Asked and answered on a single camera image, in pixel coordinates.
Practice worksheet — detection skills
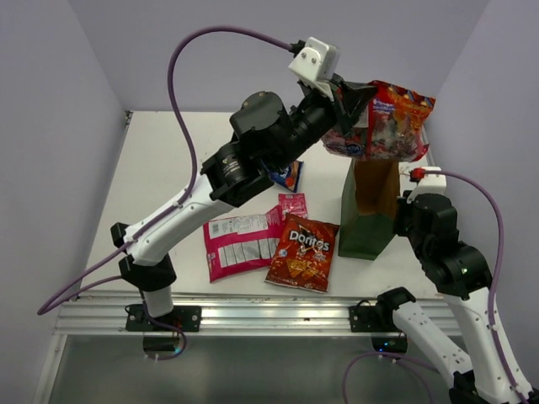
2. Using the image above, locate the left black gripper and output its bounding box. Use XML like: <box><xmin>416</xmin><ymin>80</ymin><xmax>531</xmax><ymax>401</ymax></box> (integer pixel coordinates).
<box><xmin>269</xmin><ymin>70</ymin><xmax>379</xmax><ymax>172</ymax></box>

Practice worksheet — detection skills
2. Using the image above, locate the red snack mix bag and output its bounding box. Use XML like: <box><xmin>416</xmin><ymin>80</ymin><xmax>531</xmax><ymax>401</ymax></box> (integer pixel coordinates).
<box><xmin>322</xmin><ymin>81</ymin><xmax>436</xmax><ymax>162</ymax></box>

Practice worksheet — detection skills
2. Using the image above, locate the green paper bag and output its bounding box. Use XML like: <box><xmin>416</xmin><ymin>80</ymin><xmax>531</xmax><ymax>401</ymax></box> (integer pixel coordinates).
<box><xmin>338</xmin><ymin>160</ymin><xmax>400</xmax><ymax>261</ymax></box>

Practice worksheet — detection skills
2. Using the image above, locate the large pink snack bag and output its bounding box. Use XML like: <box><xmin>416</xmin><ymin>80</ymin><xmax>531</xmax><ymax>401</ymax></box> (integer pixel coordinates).
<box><xmin>203</xmin><ymin>205</ymin><xmax>284</xmax><ymax>282</ymax></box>

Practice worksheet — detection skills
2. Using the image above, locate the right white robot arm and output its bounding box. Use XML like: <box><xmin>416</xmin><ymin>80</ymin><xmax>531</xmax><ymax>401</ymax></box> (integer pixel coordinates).
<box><xmin>375</xmin><ymin>191</ymin><xmax>538</xmax><ymax>403</ymax></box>

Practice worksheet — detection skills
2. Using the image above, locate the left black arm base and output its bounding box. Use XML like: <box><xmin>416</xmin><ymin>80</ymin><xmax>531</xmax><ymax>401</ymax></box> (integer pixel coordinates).
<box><xmin>124</xmin><ymin>304</ymin><xmax>202</xmax><ymax>332</ymax></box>

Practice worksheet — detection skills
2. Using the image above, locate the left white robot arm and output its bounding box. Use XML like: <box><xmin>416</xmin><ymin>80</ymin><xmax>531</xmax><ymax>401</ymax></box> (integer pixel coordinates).
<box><xmin>111</xmin><ymin>75</ymin><xmax>377</xmax><ymax>331</ymax></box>

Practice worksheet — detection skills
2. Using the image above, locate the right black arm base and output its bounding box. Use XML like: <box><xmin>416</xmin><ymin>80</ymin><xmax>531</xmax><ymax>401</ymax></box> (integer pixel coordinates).
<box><xmin>348</xmin><ymin>287</ymin><xmax>416</xmax><ymax>333</ymax></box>

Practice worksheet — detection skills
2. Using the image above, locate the blue chips bag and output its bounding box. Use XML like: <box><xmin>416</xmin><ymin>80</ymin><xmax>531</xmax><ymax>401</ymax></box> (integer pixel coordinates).
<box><xmin>269</xmin><ymin>161</ymin><xmax>304</xmax><ymax>193</ymax></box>

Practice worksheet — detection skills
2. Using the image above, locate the red Doritos bag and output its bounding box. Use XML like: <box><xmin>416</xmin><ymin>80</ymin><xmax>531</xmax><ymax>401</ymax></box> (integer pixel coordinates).
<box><xmin>265</xmin><ymin>214</ymin><xmax>339</xmax><ymax>293</ymax></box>

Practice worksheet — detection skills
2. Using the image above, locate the small pink candy packet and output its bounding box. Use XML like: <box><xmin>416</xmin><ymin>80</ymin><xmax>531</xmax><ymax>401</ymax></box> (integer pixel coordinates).
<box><xmin>278</xmin><ymin>193</ymin><xmax>308</xmax><ymax>218</ymax></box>

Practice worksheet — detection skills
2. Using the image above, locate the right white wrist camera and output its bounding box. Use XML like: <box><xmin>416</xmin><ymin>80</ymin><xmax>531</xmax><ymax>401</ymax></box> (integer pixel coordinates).
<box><xmin>407</xmin><ymin>167</ymin><xmax>446</xmax><ymax>203</ymax></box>

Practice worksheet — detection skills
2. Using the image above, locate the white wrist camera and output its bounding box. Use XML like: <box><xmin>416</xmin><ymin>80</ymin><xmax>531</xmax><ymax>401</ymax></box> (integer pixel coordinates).
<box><xmin>407</xmin><ymin>167</ymin><xmax>446</xmax><ymax>203</ymax></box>
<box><xmin>288</xmin><ymin>37</ymin><xmax>340</xmax><ymax>98</ymax></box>

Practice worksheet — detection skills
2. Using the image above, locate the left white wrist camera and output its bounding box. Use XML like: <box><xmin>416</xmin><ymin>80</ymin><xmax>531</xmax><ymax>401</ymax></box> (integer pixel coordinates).
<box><xmin>288</xmin><ymin>37</ymin><xmax>340</xmax><ymax>98</ymax></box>

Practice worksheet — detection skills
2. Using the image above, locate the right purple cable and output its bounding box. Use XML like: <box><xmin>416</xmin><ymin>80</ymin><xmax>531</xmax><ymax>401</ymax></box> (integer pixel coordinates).
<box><xmin>341</xmin><ymin>167</ymin><xmax>536</xmax><ymax>404</ymax></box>

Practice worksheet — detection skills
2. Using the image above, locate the aluminium front rail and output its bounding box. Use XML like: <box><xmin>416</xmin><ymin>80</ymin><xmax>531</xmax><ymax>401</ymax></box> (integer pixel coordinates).
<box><xmin>53</xmin><ymin>291</ymin><xmax>359</xmax><ymax>337</ymax></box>

